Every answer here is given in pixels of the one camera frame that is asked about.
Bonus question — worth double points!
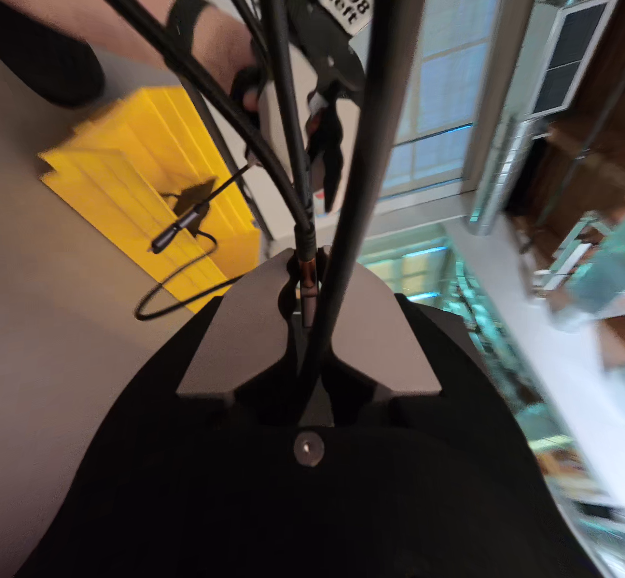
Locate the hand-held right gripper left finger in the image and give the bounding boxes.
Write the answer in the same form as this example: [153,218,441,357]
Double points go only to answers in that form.
[176,247,298,398]

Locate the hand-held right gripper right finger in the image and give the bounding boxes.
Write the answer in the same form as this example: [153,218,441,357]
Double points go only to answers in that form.
[318,245,443,398]

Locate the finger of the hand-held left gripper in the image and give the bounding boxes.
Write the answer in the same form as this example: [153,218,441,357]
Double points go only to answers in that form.
[306,92,364,213]

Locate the black braided usb-c cable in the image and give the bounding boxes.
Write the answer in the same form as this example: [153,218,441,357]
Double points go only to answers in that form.
[56,0,440,412]

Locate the thin hub cable grey plug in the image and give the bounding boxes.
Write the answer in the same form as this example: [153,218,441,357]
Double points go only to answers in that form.
[134,160,259,320]

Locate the yellow plastic bin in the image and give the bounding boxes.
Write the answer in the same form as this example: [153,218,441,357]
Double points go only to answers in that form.
[39,87,261,314]

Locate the person's left hand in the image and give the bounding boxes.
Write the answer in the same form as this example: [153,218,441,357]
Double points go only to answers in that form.
[190,4,267,112]

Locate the large glass window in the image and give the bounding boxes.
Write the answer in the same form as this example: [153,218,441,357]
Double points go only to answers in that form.
[381,0,494,197]

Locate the black wrist band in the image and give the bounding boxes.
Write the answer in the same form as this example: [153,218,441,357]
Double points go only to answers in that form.
[166,0,214,53]

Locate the silver ventilation ducts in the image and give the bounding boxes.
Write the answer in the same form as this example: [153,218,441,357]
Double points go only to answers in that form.
[466,0,616,237]

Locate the white air vent grille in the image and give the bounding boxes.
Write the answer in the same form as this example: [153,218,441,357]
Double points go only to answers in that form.
[527,0,623,120]

